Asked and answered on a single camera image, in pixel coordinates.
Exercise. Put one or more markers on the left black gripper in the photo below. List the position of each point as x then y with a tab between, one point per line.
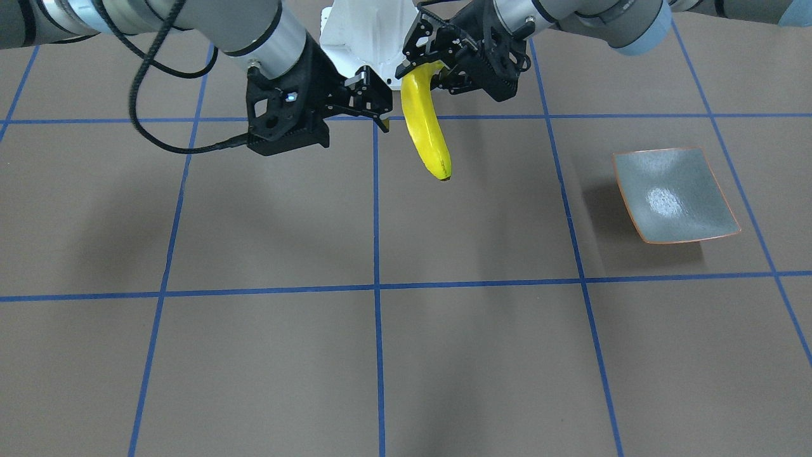
474	39

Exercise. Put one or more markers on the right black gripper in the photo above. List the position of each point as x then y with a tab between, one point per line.
323	81

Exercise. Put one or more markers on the yellow banana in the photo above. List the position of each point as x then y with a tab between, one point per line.
422	120

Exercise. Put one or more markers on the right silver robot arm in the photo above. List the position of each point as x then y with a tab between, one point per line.
263	34

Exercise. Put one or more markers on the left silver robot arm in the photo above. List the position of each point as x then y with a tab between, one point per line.
630	27

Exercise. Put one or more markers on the grey square plate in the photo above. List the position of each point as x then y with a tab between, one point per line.
673	196

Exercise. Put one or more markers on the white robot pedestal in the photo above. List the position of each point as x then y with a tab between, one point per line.
367	33

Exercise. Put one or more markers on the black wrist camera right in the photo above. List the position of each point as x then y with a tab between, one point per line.
282	115

